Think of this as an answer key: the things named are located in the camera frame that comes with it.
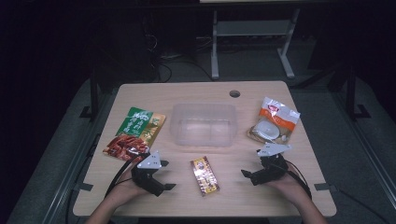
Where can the white metal stand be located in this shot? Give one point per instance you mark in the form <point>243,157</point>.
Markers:
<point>252,28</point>

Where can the grey table bracket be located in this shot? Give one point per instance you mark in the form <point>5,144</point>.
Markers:
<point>83,187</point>
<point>325,187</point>

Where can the green and red snack packet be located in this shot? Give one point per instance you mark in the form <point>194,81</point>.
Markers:
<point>135,133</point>

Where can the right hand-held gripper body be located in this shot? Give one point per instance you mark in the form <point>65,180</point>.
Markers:
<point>272,168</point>

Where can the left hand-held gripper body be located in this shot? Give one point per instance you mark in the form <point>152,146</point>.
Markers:
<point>146,179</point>

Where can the orange and white clear packet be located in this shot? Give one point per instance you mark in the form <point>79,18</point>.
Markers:
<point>274,123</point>

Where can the black metal stand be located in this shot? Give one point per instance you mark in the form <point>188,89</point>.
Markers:
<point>353,93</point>
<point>93,93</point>

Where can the yellow and brown snack bar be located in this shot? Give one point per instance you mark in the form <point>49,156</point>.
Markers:
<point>204,175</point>

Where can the person's right hand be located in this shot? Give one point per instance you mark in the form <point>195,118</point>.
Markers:
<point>288,186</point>

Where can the person's left hand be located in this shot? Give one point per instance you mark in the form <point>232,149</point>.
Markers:
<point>127,186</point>

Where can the clear plastic container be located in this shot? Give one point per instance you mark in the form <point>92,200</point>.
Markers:
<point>204,126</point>

